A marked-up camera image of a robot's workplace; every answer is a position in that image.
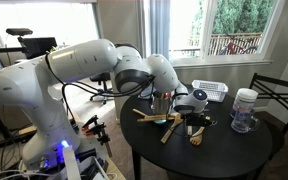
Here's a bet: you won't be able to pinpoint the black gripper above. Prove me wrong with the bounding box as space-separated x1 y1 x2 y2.
184 113 215 128

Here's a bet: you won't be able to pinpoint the stainless steel bucket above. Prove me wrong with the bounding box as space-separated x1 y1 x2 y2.
151 91 172 115

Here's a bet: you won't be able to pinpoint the wooden spork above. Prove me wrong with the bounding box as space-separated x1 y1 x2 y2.
189 115 212 147

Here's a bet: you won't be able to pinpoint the white plastic basket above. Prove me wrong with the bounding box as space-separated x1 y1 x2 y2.
191 79 229 103

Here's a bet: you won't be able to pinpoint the teal silicone spatula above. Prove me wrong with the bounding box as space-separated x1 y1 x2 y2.
153 118 168 125

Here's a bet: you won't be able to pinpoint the round black table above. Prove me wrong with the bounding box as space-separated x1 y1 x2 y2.
119 83 274 180

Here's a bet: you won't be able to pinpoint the flat wooden utensil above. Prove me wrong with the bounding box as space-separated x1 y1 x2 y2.
136 113 182 124

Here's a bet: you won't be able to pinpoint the clear glass mug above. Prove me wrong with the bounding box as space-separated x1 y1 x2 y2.
230 108 261 134

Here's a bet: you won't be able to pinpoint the thin wooden utensil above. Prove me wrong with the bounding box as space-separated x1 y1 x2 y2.
132 108 151 119

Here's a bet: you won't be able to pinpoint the black dining chair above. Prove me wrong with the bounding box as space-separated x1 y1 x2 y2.
248 72 288 180

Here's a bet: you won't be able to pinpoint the red bicycle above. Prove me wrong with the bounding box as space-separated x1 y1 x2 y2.
218 39 259 56

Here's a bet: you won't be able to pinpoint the white framed window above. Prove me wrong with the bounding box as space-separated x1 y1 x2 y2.
168 0 287 68
0 0 100 56

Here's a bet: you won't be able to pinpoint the clamp with silver bar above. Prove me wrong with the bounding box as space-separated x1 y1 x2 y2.
96 129 114 158

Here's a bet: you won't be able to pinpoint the wooden balcony railing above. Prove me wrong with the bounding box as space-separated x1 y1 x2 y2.
170 32 264 57

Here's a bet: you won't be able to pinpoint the black orange clamp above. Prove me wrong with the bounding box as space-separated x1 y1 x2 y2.
83 122 107 138
81 114 99 132

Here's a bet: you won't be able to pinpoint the black office chair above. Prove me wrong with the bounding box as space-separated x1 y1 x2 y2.
88 71 115 105

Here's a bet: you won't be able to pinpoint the blue grey curtain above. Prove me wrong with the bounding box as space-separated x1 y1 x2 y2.
148 0 172 58

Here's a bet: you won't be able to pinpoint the green trees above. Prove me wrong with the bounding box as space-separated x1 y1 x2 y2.
213 0 278 36

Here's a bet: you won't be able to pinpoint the wooden plank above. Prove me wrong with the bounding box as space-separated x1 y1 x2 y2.
0 124 38 148

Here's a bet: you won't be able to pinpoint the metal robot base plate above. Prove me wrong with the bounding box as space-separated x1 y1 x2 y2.
0 146 112 180

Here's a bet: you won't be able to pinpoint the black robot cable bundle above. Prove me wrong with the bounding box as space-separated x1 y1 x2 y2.
43 43 158 134

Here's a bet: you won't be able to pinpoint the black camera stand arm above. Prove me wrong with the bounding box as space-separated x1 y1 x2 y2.
0 34 28 55

